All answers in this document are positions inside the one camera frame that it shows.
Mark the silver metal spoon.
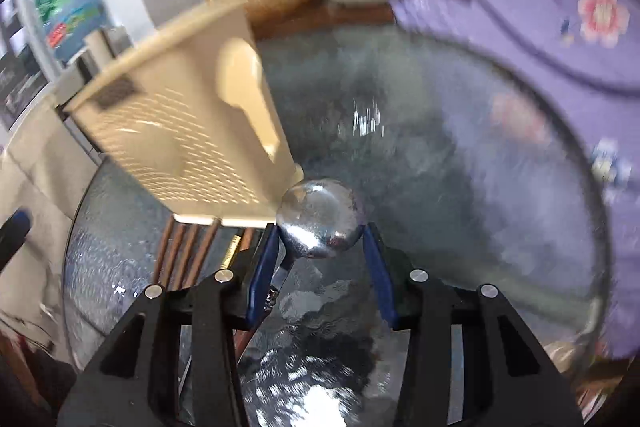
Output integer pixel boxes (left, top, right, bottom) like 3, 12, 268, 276
265, 178, 364, 313

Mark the cream plastic utensil holder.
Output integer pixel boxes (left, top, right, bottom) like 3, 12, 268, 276
68, 0, 304, 228

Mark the beige curtain cloth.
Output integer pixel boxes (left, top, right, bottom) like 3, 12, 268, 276
1, 95, 102, 362

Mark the round glass table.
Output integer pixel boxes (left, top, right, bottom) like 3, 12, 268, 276
62, 24, 614, 427

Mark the water dispenser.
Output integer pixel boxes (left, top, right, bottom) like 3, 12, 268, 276
53, 26, 131, 165

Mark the wooden counter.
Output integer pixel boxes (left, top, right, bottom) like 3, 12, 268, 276
252, 3, 395, 41

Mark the purple floral cloth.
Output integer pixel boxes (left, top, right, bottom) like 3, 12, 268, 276
390, 0, 639, 359

